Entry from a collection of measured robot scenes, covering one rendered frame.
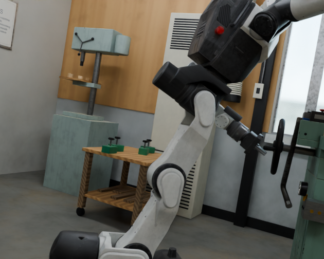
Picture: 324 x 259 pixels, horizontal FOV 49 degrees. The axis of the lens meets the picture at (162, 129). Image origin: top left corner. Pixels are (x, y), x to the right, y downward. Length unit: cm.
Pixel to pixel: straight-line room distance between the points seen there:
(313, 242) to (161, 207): 71
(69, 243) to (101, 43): 236
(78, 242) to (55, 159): 211
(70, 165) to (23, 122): 88
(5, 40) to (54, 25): 69
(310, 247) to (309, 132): 52
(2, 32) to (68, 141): 120
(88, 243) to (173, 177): 42
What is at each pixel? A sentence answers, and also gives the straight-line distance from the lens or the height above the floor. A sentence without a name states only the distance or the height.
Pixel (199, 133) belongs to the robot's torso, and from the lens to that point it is 144.
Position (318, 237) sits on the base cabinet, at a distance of 176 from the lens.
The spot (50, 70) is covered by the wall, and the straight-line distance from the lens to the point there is 424.
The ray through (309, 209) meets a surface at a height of 59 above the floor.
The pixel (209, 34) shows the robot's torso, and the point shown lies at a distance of 144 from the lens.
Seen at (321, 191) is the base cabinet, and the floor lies 66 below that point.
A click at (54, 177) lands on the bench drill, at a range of 355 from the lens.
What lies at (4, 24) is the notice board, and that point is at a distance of 379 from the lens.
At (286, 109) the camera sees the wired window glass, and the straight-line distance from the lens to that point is 334.
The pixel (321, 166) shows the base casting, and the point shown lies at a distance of 171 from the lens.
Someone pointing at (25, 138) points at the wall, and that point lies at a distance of 411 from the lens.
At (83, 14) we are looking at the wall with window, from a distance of 433.
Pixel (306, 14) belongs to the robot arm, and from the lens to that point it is 133.
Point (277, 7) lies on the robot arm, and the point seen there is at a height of 132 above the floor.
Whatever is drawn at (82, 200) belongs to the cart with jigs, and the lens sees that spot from 282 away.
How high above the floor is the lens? 89
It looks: 3 degrees down
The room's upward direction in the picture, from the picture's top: 9 degrees clockwise
